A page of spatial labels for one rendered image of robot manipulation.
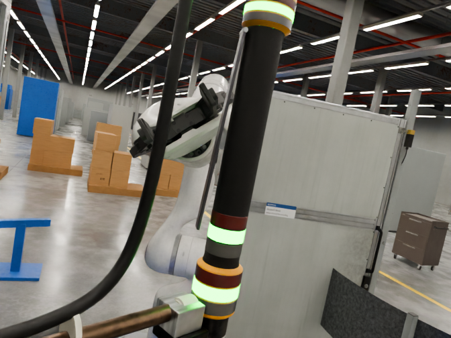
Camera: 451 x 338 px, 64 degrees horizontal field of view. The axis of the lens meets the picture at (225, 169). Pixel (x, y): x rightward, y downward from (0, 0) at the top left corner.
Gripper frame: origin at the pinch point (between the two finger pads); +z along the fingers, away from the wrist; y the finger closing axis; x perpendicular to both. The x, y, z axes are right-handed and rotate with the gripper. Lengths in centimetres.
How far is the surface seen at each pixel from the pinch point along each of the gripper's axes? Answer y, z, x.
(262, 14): -9.8, 14.8, -0.3
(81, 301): 11.9, 18.6, -12.5
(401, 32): -669, -932, 126
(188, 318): 7.8, 12.6, -18.4
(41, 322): 13.7, 20.3, -12.3
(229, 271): 3.3, 10.8, -17.3
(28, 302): 185, -269, -6
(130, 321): 10.9, 15.6, -15.7
